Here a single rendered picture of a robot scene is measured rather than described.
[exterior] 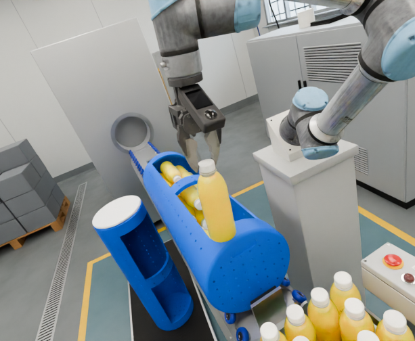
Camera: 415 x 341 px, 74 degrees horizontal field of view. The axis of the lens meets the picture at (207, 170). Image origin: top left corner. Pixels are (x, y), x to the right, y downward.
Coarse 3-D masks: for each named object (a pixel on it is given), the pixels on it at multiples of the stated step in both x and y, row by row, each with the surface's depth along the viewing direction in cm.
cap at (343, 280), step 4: (340, 272) 68; (344, 272) 68; (336, 276) 67; (340, 276) 67; (344, 276) 67; (348, 276) 66; (336, 280) 66; (340, 280) 66; (344, 280) 66; (348, 280) 66; (336, 284) 67; (340, 284) 66; (344, 284) 65; (348, 284) 65; (344, 288) 66
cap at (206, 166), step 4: (204, 160) 64; (208, 160) 64; (212, 160) 63; (200, 164) 62; (204, 164) 62; (208, 164) 61; (212, 164) 62; (200, 168) 62; (204, 168) 61; (208, 168) 61; (212, 168) 62; (200, 172) 63; (204, 172) 62; (208, 172) 62
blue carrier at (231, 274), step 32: (160, 160) 149; (160, 192) 117; (192, 224) 87; (256, 224) 77; (192, 256) 82; (224, 256) 73; (256, 256) 77; (288, 256) 83; (224, 288) 76; (256, 288) 82
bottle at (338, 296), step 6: (330, 288) 71; (336, 288) 68; (348, 288) 66; (354, 288) 67; (330, 294) 70; (336, 294) 68; (342, 294) 67; (348, 294) 66; (354, 294) 66; (336, 300) 68; (342, 300) 67; (360, 300) 67; (336, 306) 69; (342, 306) 67
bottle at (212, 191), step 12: (216, 168) 64; (204, 180) 62; (216, 180) 62; (204, 192) 63; (216, 192) 62; (204, 204) 65; (216, 204) 64; (228, 204) 66; (204, 216) 68; (216, 216) 65; (228, 216) 66; (216, 228) 67; (228, 228) 67; (216, 240) 69; (228, 240) 69
